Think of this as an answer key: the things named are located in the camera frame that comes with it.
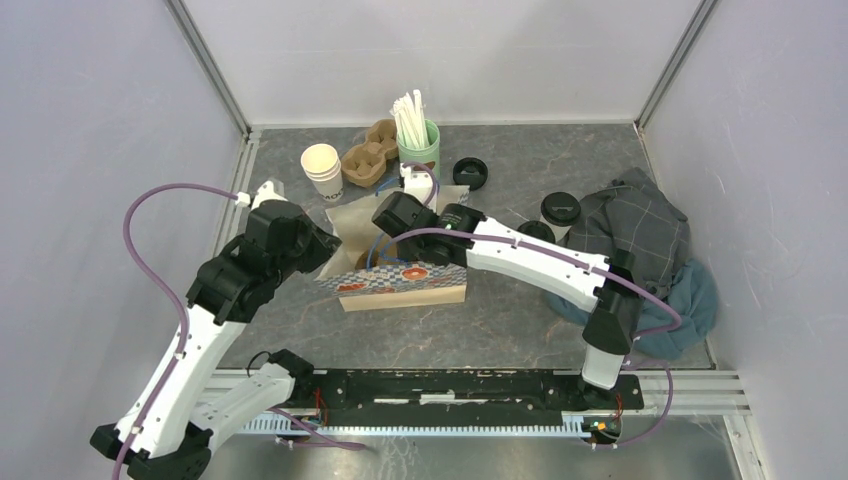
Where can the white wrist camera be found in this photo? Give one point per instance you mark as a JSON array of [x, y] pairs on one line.
[[419, 181], [270, 190]]

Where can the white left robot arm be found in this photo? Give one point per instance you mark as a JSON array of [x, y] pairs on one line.
[[168, 434]]

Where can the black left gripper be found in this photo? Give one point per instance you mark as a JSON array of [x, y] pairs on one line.
[[325, 245]]

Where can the black spare cup lid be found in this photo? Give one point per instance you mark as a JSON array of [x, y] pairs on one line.
[[471, 172]]

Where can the white paper-wrapped straws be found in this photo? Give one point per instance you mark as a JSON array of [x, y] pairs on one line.
[[408, 114]]

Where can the checkered paper takeout bag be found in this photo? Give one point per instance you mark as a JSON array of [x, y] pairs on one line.
[[366, 274]]

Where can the green straw holder cup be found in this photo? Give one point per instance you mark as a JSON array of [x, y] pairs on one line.
[[429, 155]]

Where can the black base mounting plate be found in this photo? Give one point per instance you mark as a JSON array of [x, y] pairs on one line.
[[456, 398]]

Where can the grey checked cloth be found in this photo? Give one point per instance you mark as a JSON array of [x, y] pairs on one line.
[[633, 214]]

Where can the black plastic cup lid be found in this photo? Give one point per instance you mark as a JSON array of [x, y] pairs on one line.
[[560, 209]]

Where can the stack of white paper cups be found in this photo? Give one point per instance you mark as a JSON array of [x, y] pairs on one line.
[[322, 166]]

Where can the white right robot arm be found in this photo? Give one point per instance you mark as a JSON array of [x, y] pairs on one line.
[[462, 236]]

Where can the aluminium frame rail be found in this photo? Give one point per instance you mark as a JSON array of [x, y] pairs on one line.
[[706, 435]]

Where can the white paper coffee cup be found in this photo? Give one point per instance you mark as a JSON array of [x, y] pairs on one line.
[[559, 231]]

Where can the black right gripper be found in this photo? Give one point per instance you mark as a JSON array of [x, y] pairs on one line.
[[404, 252]]

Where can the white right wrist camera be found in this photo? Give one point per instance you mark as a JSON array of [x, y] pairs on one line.
[[419, 181]]

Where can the teal blue cloth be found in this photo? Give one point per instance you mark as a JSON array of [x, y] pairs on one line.
[[693, 295]]

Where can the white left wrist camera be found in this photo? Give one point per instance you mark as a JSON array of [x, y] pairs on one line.
[[270, 190]]

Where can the brown cardboard cup carrier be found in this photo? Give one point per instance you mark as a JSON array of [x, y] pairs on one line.
[[365, 163]]

